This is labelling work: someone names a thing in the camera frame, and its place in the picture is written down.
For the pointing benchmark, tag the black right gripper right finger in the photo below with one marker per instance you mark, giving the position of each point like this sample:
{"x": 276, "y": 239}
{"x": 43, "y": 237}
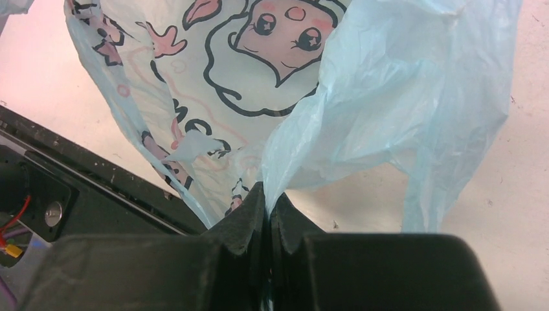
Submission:
{"x": 316, "y": 270}

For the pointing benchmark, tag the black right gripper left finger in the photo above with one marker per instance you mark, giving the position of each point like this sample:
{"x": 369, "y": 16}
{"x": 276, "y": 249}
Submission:
{"x": 220, "y": 269}

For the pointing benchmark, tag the light blue plastic bag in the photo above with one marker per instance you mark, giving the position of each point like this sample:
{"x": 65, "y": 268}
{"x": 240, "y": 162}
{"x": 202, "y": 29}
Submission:
{"x": 219, "y": 95}

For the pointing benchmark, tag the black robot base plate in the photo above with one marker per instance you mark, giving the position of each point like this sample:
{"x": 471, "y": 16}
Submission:
{"x": 73, "y": 191}

